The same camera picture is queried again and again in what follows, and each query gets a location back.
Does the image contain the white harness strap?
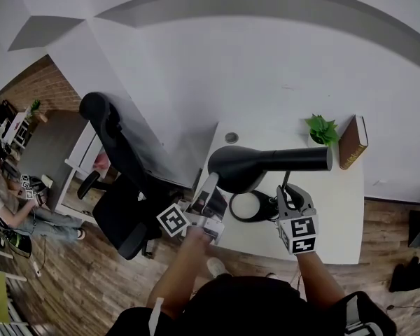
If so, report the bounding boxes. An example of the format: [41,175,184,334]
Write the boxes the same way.
[342,294,382,336]
[147,296,165,336]

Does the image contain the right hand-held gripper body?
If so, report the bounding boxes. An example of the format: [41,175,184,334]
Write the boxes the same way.
[278,206,319,256]

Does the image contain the person's black clothing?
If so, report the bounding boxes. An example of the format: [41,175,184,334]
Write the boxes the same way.
[104,273,398,336]

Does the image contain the leafy plant in vase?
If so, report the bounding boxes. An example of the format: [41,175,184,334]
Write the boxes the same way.
[28,99,49,124]

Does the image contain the black desk lamp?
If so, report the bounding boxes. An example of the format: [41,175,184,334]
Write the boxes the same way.
[207,144,334,224]

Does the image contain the grey-top white-frame table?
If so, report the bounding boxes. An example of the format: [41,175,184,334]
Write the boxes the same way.
[18,109,108,225]

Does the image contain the white cart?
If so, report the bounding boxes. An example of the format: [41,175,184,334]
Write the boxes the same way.
[1,112,32,151]

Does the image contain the person's white shoe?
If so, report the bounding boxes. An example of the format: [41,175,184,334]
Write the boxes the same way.
[206,256,229,279]

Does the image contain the person's left hand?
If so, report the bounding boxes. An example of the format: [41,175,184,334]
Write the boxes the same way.
[188,226,214,248]

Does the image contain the person's right forearm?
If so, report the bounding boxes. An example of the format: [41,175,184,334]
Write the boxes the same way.
[295,252,347,311]

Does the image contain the pink bag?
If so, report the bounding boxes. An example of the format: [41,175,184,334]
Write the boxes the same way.
[93,151,111,172]

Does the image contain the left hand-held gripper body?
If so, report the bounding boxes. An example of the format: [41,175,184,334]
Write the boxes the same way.
[156,201,229,246]

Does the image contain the small green potted plant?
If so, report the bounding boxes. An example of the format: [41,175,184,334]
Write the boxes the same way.
[304,113,340,148]

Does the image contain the black office chair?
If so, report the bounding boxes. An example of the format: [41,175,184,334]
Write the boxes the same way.
[78,91,204,260]

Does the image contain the brown hardcover book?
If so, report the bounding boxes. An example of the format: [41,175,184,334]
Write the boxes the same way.
[338,115,369,171]

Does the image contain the person's left forearm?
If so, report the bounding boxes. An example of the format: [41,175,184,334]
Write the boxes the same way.
[146,238,211,321]

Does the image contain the black and green backpack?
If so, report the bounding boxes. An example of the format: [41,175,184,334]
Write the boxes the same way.
[1,229,33,259]

